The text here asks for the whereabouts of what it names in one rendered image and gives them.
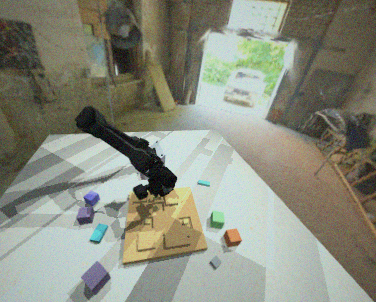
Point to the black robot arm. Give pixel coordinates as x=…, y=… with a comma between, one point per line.
x=140, y=155

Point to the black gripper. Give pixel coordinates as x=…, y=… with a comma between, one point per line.
x=140, y=191

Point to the teal square block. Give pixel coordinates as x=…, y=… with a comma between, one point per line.
x=98, y=233

